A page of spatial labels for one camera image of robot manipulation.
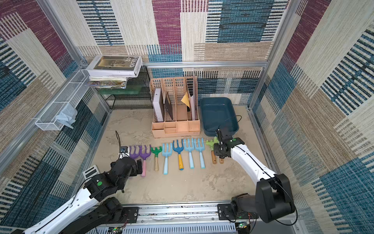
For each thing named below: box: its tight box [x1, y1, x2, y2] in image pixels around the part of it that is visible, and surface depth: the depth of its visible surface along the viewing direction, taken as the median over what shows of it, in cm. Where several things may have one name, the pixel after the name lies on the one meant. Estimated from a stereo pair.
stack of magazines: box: [86, 76, 128, 90], surface depth 83 cm
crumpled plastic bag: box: [55, 102, 78, 129], surface depth 70 cm
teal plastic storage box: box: [200, 97, 240, 137], surface depth 119 cm
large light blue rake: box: [162, 142, 173, 176], surface depth 96 cm
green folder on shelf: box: [97, 86, 145, 95], surface depth 96 cm
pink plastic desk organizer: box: [149, 76, 201, 138], surface depth 104 cm
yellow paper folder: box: [180, 90, 191, 108], surface depth 91 cm
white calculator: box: [82, 164, 100, 181], surface depth 89 cm
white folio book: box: [85, 55, 144, 81], surface depth 84 cm
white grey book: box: [152, 87, 164, 122], surface depth 101 cm
